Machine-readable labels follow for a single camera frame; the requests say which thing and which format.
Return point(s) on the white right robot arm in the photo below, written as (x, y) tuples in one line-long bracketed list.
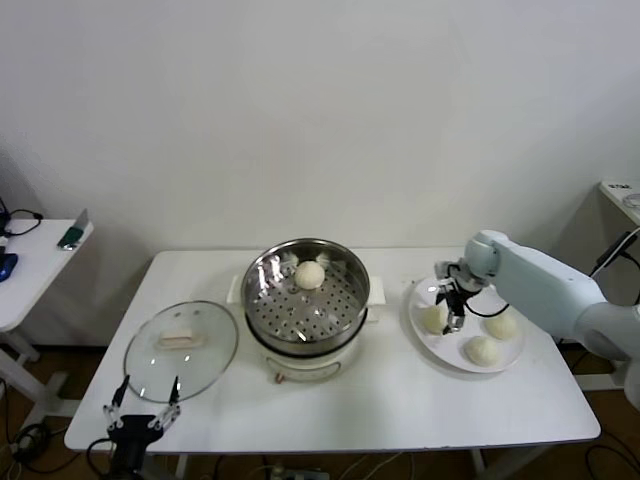
[(550, 285)]

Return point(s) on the stainless steel steamer basket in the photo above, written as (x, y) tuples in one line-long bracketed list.
[(350, 280)]

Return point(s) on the blue small device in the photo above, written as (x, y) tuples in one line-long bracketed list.
[(6, 266)]

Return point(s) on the white round plate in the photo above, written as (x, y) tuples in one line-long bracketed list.
[(425, 345)]

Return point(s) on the white steamed baozi bun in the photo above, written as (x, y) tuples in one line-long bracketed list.
[(433, 320), (500, 327), (482, 352), (309, 276)]

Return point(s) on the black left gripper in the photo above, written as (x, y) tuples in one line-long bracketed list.
[(131, 435)]

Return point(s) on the clear round plastic container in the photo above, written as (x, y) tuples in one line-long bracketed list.
[(632, 201)]

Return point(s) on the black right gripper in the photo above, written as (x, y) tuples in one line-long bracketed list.
[(456, 300)]

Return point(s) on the green silver handheld tool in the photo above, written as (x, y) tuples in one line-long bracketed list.
[(72, 232)]

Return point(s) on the white side table rounded top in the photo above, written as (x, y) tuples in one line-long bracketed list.
[(35, 280)]

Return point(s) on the white electric cooker pot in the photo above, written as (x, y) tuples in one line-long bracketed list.
[(300, 370)]

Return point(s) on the floor power strip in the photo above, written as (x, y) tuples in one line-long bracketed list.
[(300, 474)]

